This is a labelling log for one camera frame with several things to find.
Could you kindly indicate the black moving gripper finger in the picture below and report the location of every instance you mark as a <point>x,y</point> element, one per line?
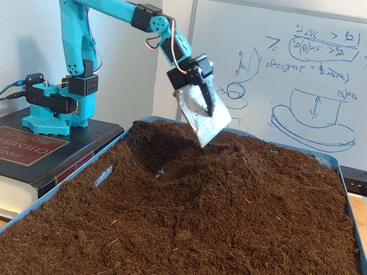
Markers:
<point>202,88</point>

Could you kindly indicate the silver blade gripper finger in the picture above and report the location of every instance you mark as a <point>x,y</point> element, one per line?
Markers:
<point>209,120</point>

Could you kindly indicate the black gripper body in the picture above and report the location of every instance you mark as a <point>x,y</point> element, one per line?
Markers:
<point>205,75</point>

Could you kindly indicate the brown soil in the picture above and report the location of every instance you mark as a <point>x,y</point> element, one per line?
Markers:
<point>200,223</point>

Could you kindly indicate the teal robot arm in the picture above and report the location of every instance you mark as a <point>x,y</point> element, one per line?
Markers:
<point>74,43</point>

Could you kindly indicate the whiteboard with blue sketches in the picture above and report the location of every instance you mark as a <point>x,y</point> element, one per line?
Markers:
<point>258,28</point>

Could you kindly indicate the black chemistry handbook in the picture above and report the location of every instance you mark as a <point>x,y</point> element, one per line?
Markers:
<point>80,143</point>

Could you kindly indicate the blue plastic tray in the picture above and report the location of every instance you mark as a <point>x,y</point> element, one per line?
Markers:
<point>327,159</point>

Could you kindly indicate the black controller board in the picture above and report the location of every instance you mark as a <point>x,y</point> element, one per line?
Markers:
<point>34,78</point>

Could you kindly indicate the black perforated device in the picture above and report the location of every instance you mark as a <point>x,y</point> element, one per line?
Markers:
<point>355,179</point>

